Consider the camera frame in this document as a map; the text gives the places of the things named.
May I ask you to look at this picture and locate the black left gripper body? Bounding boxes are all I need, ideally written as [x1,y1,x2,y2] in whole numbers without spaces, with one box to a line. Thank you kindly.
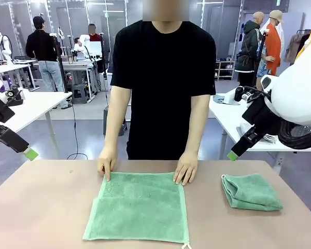
[0,96,16,133]

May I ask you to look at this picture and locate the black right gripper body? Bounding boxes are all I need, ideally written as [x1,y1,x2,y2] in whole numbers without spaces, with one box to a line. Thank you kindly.
[242,96,279,131]

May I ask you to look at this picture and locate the grey-blue towel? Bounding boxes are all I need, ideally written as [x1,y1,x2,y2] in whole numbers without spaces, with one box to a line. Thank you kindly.
[259,132,278,145]

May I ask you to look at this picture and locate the green towel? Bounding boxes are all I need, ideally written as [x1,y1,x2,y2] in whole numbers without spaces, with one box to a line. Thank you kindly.
[221,174,284,212]
[82,171,191,249]

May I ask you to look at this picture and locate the person's right forearm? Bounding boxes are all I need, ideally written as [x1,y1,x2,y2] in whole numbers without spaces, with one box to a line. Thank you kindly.
[103,114,128,155]

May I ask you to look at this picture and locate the person's left forearm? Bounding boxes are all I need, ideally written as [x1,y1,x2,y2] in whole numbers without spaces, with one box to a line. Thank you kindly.
[185,114,208,156]

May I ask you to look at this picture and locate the person's left hand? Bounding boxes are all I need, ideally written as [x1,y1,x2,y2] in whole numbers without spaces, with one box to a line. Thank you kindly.
[173,150,200,186]

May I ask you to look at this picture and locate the person's right hand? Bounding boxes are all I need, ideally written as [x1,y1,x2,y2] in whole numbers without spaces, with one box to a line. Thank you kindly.
[97,147,118,182]

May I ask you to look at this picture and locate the long white workbench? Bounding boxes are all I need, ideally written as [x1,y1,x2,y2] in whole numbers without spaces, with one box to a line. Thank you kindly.
[0,60,41,92]

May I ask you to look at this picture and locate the shoe rack with shoes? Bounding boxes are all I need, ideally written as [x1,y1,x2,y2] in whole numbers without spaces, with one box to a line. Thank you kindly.
[214,58,235,80]

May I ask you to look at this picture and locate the black tripod by mannequins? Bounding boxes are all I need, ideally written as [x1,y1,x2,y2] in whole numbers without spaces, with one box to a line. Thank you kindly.
[256,29,271,86]

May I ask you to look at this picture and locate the mannequin in dark jacket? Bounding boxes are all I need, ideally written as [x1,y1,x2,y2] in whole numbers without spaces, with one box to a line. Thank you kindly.
[234,11,265,90]

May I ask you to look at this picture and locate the mannequin in orange garment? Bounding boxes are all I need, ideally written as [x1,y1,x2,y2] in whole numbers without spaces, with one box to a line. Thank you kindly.
[256,9,285,78]

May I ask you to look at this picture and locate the brown coat on rack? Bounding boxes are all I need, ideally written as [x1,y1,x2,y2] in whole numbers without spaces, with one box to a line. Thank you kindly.
[284,33,304,64]

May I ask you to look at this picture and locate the man in black with cap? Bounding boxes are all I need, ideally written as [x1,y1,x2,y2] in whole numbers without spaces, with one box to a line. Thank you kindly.
[25,16,68,109]

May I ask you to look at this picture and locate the grey stool under desk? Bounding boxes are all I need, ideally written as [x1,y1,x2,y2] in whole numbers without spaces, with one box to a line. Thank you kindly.
[72,83,89,104]

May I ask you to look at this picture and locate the yellow jacket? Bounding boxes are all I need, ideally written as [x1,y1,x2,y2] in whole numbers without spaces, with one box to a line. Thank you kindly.
[295,29,311,62]

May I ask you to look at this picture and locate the grey desk with robot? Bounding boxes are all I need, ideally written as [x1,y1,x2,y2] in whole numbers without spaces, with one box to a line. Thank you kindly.
[62,60,97,103]

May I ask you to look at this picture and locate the person in black t-shirt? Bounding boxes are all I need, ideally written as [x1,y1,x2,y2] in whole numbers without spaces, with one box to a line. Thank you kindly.
[97,0,217,186]

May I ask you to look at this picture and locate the white computer tower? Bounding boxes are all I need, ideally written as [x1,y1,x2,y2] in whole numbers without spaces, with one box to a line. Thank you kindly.
[100,72,112,91]

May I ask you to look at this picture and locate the person in red shirt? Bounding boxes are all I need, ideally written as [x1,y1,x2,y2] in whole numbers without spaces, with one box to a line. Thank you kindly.
[88,23,102,43]

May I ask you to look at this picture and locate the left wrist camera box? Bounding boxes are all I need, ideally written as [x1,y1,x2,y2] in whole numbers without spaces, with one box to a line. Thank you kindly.
[5,87,29,101]

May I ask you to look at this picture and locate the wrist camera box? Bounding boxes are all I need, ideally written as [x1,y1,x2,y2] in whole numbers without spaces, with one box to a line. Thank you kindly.
[5,87,29,101]
[222,87,272,104]

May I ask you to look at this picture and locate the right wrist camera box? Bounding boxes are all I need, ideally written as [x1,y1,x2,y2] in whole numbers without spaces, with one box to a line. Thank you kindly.
[222,87,272,104]

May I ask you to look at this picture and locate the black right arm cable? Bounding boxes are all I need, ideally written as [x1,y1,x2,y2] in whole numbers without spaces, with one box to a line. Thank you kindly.
[278,118,311,150]

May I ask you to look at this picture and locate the thin black floor cable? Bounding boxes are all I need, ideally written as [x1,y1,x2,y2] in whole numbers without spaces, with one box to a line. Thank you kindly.
[66,102,89,160]

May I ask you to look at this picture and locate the black camera tripod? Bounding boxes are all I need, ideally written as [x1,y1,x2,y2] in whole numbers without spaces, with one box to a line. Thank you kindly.
[98,32,111,91]
[49,32,69,93]

